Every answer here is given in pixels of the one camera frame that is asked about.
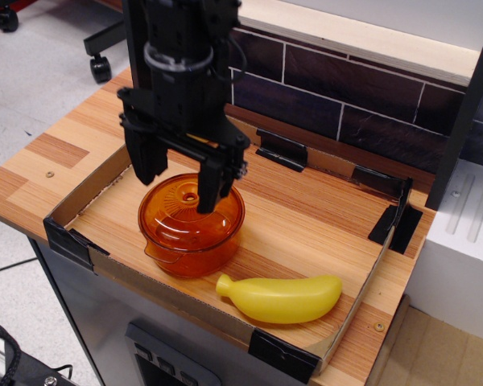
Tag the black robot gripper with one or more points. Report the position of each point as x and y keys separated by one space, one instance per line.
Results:
x=184 y=112

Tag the orange transparent pot lid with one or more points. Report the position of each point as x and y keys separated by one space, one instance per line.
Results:
x=168 y=215

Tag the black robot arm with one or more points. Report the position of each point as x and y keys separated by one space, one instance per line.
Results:
x=179 y=55

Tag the orange transparent plastic pot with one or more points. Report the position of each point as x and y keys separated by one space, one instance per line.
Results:
x=193 y=263

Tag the black office chair base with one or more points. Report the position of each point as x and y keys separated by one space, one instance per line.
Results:
x=95 y=44

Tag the yellow toy banana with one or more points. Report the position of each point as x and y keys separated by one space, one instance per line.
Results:
x=282 y=301

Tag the grey toy oven front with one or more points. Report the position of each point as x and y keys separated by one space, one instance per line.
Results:
x=161 y=364

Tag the black caster wheel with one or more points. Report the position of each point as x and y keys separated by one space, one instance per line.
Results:
x=9 y=21

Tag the white toy sink drainboard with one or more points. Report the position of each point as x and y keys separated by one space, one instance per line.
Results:
x=447 y=280

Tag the black vertical post right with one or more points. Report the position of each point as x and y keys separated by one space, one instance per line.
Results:
x=456 y=141

